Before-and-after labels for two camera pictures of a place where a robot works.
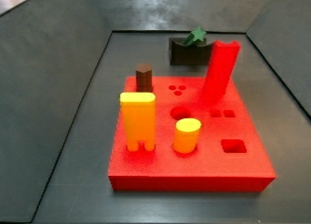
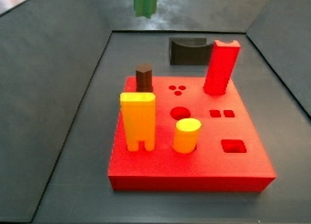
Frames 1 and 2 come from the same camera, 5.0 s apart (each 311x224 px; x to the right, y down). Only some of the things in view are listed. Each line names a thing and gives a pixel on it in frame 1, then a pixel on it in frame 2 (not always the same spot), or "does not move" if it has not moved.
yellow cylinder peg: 187,128 does not move
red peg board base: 210,148 does not move
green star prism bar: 194,36 -> 144,3
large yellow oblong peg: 139,117 does not move
